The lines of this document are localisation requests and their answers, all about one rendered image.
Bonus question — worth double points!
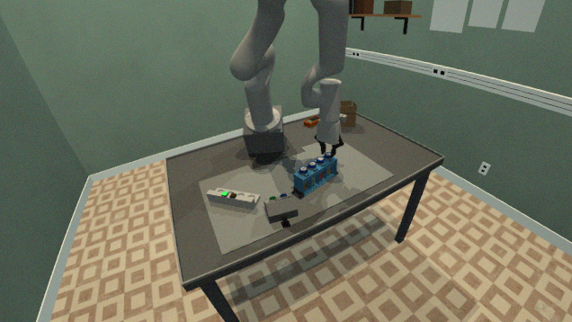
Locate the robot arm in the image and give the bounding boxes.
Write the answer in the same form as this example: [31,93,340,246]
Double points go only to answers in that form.
[230,0,349,132]

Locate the small brown cardboard box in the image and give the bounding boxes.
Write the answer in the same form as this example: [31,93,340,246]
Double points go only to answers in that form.
[340,101,357,127]

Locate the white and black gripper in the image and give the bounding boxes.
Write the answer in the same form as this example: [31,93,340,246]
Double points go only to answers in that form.
[314,119,344,157]

